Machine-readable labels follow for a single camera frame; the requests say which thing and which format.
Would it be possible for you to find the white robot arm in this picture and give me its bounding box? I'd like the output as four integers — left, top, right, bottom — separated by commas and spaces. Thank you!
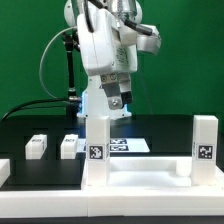
64, 0, 142, 120

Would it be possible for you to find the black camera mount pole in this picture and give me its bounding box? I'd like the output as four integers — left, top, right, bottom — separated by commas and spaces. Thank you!
62, 32, 81, 119

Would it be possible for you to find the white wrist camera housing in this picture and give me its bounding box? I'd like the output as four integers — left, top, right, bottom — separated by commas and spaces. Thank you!
119, 23, 162, 55

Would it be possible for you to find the white left fence piece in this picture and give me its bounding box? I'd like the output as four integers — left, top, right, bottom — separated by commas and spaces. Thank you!
0, 159, 10, 188

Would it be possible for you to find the white desk tabletop tray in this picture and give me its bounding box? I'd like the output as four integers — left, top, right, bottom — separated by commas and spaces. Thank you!
81, 157, 224, 196

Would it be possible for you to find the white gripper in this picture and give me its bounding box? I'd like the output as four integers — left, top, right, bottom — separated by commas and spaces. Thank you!
77, 9, 137, 110

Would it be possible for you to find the black cable bundle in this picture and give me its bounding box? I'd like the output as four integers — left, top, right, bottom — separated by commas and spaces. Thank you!
0, 98, 76, 123

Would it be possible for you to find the grey camera cable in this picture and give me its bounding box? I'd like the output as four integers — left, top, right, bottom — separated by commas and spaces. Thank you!
38, 26, 81, 101

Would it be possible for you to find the white front fence wall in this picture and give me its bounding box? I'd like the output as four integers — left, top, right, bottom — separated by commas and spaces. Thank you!
0, 188, 224, 218

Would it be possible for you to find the AprilTag marker sheet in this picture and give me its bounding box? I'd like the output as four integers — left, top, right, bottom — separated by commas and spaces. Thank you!
77, 138, 150, 153

